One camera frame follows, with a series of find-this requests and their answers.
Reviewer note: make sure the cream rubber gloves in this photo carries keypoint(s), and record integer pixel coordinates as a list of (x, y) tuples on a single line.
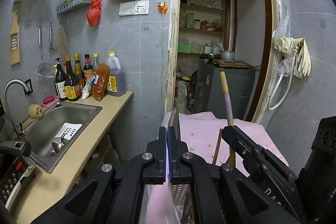
[(296, 60)]

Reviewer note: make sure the dark soy sauce bottle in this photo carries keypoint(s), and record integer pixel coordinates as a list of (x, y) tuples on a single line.
[(71, 84)]

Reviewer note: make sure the grey wall shelf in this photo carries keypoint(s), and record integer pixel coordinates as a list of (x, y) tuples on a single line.
[(71, 5)]

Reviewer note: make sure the orange wall plug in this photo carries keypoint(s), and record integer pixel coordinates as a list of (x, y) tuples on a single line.
[(162, 7)]

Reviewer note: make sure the pink floral tablecloth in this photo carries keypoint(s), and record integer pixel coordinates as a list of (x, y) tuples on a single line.
[(200, 133)]

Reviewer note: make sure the pink soap dish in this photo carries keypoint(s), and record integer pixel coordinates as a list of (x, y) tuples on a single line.
[(50, 101)]

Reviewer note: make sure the white perforated utensil holder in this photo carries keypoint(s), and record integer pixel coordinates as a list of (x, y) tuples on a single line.
[(180, 193)]

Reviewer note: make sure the white wall switch socket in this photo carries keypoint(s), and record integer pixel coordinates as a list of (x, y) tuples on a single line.
[(134, 8)]

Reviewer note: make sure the red plastic bag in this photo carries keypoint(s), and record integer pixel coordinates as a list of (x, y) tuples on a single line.
[(94, 13)]

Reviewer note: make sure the green box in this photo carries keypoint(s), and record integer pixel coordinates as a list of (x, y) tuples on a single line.
[(184, 48)]

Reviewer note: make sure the black wok pan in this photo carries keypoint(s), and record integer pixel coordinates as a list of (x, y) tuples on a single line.
[(20, 148)]

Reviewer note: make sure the wooden grater board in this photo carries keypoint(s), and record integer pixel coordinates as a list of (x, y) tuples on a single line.
[(14, 35)]

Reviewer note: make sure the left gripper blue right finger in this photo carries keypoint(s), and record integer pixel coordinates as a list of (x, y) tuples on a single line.
[(177, 172)]

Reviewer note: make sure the loofah sponge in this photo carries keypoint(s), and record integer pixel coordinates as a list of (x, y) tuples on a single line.
[(35, 111)]

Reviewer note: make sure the wooden chopstick purple band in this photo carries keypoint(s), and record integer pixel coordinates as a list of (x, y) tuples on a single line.
[(230, 120)]

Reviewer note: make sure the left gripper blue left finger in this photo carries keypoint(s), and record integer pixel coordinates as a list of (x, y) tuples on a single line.
[(161, 154)]

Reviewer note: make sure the hanging mesh strainer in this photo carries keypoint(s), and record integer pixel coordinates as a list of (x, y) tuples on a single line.
[(45, 72)]

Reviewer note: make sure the orange spice packet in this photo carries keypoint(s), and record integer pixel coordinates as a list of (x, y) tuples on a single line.
[(100, 82)]

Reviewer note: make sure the black pump bottle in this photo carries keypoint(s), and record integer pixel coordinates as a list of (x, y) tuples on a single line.
[(60, 79)]

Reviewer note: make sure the grey cabinet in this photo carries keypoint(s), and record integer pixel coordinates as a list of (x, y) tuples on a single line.
[(214, 84)]

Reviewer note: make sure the induction cooker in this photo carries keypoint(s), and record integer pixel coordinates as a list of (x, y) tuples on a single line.
[(15, 170)]

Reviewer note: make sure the chrome faucet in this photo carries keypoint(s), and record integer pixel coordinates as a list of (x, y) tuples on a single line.
[(16, 103)]

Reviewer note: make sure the large vinegar jug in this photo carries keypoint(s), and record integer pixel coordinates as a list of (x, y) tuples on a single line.
[(116, 85)]

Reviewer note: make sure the beige kitchen counter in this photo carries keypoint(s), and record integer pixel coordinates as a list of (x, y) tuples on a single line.
[(47, 189)]

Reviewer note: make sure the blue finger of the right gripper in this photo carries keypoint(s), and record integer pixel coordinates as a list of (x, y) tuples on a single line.
[(242, 141)]

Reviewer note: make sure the stainless steel sink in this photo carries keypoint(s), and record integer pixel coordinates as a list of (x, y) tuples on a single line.
[(51, 135)]

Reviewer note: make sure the metal pot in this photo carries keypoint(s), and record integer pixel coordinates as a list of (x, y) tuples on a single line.
[(227, 55)]

